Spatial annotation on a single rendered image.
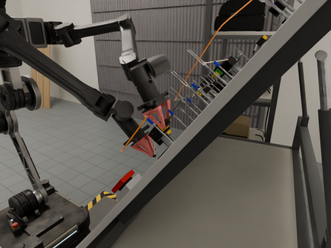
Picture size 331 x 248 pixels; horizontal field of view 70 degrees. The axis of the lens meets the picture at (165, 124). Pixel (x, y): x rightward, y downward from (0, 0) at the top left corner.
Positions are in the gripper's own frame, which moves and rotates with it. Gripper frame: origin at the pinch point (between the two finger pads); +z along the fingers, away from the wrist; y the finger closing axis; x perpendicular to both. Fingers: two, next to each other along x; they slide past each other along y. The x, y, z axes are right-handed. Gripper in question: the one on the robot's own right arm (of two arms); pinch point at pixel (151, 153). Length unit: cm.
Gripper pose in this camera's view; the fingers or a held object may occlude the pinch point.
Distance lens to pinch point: 86.7
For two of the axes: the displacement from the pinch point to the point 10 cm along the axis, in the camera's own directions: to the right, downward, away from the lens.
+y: 5.1, -4.3, 7.4
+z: 6.3, 7.8, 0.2
